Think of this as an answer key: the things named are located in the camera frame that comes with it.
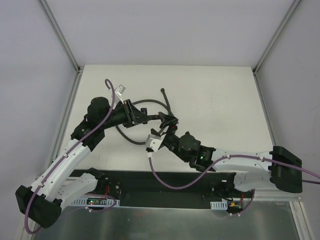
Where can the left aluminium frame post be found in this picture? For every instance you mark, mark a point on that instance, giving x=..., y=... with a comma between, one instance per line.
x=59, y=34

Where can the right aluminium frame post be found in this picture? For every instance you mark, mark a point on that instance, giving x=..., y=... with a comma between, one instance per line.
x=276, y=35

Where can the aluminium frame post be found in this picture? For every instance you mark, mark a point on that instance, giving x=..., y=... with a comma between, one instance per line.
x=59, y=34
x=276, y=35

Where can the left white cable duct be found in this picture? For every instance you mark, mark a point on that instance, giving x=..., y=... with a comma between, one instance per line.
x=94, y=202

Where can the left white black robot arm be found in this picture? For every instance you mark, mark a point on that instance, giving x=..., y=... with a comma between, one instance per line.
x=45, y=199

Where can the right white cable duct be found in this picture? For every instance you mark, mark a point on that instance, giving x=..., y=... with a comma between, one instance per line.
x=219, y=205

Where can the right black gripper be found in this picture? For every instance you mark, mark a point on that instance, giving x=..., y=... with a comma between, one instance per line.
x=165, y=136

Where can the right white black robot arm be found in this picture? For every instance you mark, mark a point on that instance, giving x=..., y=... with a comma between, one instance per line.
x=276, y=168

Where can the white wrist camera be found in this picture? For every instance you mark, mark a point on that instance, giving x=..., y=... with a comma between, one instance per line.
x=119, y=91
x=153, y=142

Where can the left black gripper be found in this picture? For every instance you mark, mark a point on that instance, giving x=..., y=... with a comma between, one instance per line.
x=129, y=113

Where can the white cable duct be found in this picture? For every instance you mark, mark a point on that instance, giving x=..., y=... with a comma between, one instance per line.
x=219, y=205
x=94, y=202

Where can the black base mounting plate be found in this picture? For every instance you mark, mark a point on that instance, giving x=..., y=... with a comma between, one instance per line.
x=142, y=189

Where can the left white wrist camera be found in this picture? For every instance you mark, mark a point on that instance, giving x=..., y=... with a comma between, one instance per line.
x=119, y=91

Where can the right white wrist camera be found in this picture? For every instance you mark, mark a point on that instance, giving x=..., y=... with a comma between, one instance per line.
x=153, y=142

